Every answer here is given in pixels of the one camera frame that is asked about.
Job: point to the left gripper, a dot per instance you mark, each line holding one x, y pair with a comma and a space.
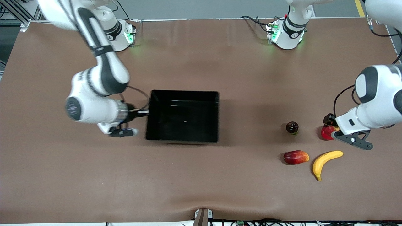
328, 119

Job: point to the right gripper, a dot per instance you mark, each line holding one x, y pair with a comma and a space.
132, 114

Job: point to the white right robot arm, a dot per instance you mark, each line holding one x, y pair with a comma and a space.
103, 69

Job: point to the plain pink red apple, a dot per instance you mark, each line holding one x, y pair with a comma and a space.
326, 133

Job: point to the yellow banana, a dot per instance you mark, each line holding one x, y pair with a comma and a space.
320, 163

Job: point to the brown table cover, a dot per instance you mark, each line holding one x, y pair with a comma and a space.
201, 175

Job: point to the black plastic box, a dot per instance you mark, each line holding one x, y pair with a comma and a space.
185, 119

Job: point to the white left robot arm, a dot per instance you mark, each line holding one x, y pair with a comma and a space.
383, 94

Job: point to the aluminium frame profile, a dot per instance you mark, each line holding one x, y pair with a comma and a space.
15, 11

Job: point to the dark purple mangosteen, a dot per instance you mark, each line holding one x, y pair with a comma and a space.
292, 127

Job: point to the red yellow mango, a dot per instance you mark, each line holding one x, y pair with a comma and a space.
295, 157

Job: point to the small green circuit board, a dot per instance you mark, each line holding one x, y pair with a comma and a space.
240, 223

